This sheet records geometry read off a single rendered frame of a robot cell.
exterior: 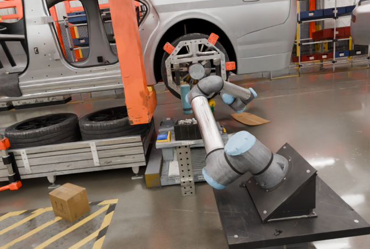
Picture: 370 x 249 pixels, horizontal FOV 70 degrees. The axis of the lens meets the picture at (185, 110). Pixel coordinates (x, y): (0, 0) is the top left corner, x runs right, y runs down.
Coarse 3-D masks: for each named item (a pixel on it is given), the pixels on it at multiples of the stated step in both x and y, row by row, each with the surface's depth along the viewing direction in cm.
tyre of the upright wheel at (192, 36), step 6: (186, 36) 242; (192, 36) 242; (198, 36) 242; (204, 36) 242; (174, 42) 243; (216, 42) 244; (222, 48) 245; (168, 54) 246; (162, 60) 248; (228, 60) 248; (162, 66) 249; (162, 72) 250; (228, 72) 251; (162, 78) 252; (174, 90) 254; (180, 96) 256
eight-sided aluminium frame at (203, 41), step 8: (192, 40) 235; (200, 40) 235; (176, 48) 236; (216, 48) 237; (224, 56) 239; (168, 64) 240; (224, 64) 241; (168, 72) 242; (224, 72) 242; (168, 80) 244; (224, 80) 244; (176, 88) 246; (208, 96) 248
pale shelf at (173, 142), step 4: (172, 136) 196; (172, 140) 188; (180, 140) 186; (184, 140) 185; (188, 140) 184; (192, 140) 183; (196, 140) 183; (200, 140) 183; (156, 144) 184; (160, 144) 184; (164, 144) 184; (168, 144) 184; (172, 144) 184; (176, 144) 184; (180, 144) 184; (184, 144) 184; (188, 144) 184; (192, 144) 184; (156, 148) 184
